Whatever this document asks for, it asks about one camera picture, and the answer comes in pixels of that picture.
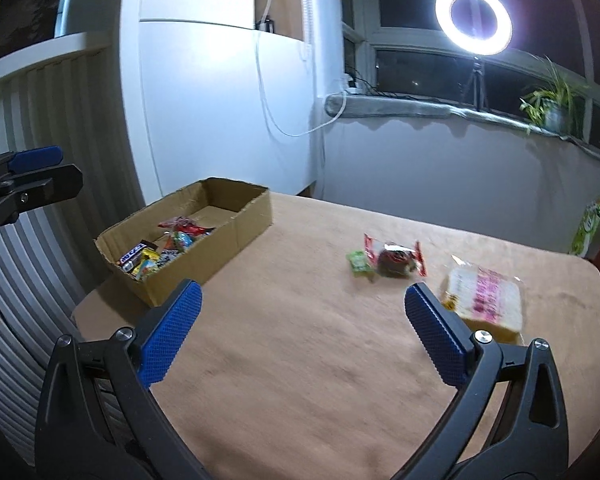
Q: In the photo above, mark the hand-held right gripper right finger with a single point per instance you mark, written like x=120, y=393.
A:
x=437, y=340

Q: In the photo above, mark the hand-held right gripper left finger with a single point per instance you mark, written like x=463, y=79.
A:
x=172, y=330

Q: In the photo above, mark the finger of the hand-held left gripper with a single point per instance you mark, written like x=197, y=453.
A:
x=55, y=182
x=35, y=157

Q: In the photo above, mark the sliced bread package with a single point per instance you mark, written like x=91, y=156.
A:
x=485, y=305

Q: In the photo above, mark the yellow snack packet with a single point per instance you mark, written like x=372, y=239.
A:
x=147, y=267

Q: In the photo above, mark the black and white snack packet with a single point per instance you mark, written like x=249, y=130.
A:
x=169, y=257

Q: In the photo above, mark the brown cardboard box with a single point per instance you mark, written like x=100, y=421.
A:
x=215, y=255

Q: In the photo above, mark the teal snack packet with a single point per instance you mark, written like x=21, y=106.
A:
x=179, y=241

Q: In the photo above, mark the chocolate cake red wrapper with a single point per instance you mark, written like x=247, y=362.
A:
x=395, y=259

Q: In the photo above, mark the dark red snack packet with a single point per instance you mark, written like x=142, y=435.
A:
x=182, y=224

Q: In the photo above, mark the small green candy packet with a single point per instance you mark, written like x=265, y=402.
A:
x=359, y=263

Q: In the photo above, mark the white ribbed radiator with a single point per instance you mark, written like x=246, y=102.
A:
x=40, y=270

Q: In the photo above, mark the white cabinet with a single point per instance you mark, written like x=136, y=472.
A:
x=205, y=110

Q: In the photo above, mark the green printed package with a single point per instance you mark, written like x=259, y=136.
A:
x=587, y=225

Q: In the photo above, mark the grey window sill padding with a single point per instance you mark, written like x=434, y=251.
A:
x=395, y=107

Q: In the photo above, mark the potted spider plant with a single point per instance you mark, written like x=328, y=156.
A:
x=555, y=117

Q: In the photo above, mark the dark bottles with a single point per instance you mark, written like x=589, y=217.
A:
x=266, y=25

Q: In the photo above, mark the black tripod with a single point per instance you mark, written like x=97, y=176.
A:
x=476, y=77

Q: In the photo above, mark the white power strip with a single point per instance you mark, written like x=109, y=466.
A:
x=352, y=85

